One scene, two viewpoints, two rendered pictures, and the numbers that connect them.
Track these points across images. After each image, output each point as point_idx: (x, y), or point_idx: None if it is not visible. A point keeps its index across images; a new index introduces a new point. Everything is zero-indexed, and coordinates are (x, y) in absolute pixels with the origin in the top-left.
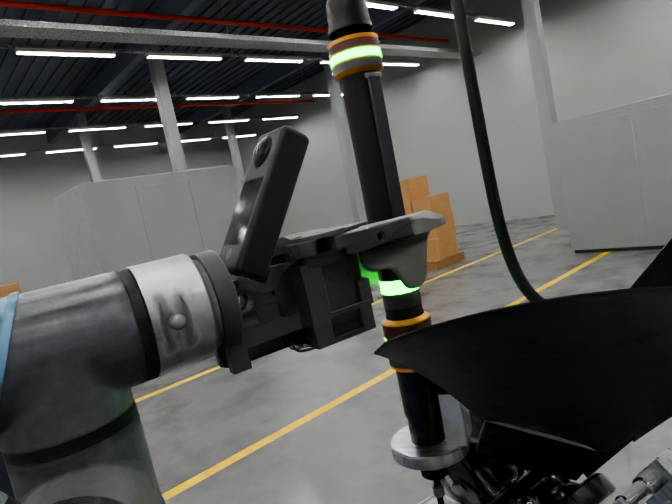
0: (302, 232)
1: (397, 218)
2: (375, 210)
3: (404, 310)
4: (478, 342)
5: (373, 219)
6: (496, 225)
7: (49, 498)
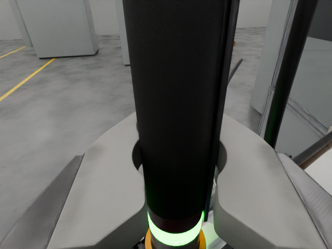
0: None
1: (254, 154)
2: (193, 140)
3: (196, 246)
4: None
5: (183, 156)
6: (279, 119)
7: None
